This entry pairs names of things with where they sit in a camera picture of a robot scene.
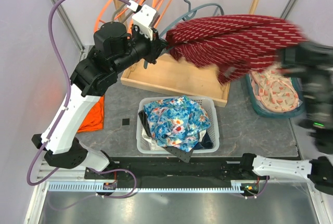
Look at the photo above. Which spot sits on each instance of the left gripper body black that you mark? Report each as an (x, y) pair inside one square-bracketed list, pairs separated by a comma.
[(148, 48)]

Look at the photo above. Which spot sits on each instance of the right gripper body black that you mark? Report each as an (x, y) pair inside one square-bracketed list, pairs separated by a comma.
[(298, 62)]

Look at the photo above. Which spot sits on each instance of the blue-grey hanger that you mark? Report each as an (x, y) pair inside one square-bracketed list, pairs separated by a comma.
[(190, 14)]

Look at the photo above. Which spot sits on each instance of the red polka dot garment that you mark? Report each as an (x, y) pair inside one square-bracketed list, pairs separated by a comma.
[(235, 44)]

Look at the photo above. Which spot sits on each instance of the blue floral garment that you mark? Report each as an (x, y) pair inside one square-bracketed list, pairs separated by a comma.
[(176, 122)]

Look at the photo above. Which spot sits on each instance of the white pleated skirt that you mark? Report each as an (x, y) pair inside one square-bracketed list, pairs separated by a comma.
[(151, 142)]

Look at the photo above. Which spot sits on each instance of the blue denim skirt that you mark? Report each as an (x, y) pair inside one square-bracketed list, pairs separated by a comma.
[(204, 141)]

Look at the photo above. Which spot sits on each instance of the black dotted garment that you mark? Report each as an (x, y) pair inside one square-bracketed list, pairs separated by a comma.
[(182, 155)]

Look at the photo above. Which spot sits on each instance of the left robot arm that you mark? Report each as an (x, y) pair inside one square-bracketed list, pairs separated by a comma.
[(114, 51)]

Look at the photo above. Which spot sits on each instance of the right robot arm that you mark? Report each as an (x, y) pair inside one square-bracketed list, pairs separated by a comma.
[(312, 64)]

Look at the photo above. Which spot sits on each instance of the wooden clothes rack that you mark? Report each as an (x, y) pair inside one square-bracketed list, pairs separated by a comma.
[(175, 78)]

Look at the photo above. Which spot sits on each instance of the peach patterned garment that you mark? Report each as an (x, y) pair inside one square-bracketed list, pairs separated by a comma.
[(274, 91)]

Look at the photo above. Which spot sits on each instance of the teal plastic basket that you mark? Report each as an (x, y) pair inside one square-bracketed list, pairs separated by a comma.
[(259, 108)]

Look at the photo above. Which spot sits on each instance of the small black square tile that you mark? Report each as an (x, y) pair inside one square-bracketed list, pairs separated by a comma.
[(125, 121)]

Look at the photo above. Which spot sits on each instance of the white plastic basket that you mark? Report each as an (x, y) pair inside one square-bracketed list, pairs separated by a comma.
[(207, 103)]

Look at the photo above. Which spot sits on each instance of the orange cloth on floor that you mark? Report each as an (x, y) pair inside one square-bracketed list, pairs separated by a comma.
[(94, 120)]

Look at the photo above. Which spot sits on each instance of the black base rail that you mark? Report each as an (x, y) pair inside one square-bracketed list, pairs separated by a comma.
[(172, 173)]

